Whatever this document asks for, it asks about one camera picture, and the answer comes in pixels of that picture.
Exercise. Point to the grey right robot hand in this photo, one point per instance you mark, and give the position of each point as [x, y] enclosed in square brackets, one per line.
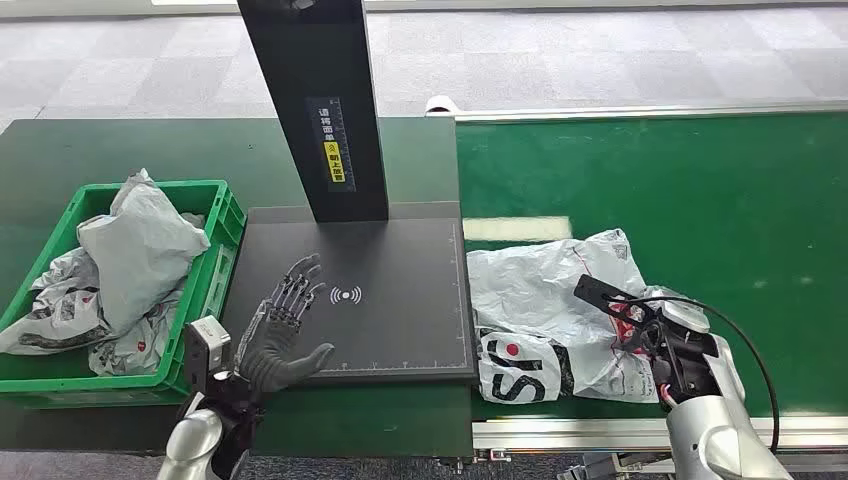
[636, 331]

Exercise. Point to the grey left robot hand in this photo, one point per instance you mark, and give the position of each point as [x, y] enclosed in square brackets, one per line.
[272, 358]

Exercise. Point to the grey courier bag red print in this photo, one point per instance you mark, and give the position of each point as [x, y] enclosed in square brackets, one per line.
[530, 298]

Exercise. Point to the green plastic basket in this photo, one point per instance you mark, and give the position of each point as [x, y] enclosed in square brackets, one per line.
[199, 291]

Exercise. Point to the black weighing scale platform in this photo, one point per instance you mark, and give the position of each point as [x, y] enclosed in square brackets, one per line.
[397, 298]

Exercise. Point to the small printed grey bag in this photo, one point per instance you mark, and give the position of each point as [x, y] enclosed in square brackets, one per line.
[139, 344]

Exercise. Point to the green conveyor belt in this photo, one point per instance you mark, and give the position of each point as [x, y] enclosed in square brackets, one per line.
[696, 199]

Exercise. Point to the plain grey courier bag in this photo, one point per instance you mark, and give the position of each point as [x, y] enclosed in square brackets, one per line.
[139, 258]

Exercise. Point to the black yellow column label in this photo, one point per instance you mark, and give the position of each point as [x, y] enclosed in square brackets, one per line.
[334, 159]

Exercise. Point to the crumpled printed grey bag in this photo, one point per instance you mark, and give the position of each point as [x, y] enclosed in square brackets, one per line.
[53, 318]

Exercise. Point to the dark green table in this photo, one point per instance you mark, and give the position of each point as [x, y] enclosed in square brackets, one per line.
[166, 149]

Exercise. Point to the black scale column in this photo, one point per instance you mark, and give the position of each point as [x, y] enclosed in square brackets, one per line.
[318, 66]

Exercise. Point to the white conveyor roller cap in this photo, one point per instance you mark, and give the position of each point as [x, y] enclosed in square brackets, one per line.
[440, 104]

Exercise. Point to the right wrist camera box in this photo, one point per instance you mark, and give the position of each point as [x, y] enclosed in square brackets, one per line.
[599, 291]

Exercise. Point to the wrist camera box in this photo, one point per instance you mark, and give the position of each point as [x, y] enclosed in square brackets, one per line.
[205, 348]
[599, 291]

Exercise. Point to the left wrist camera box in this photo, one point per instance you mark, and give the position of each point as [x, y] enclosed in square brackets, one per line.
[205, 348]

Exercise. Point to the wide aluminium conveyor rail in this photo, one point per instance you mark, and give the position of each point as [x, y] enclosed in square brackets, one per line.
[563, 434]

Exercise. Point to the thin aluminium conveyor rail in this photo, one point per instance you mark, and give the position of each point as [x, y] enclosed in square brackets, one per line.
[629, 110]

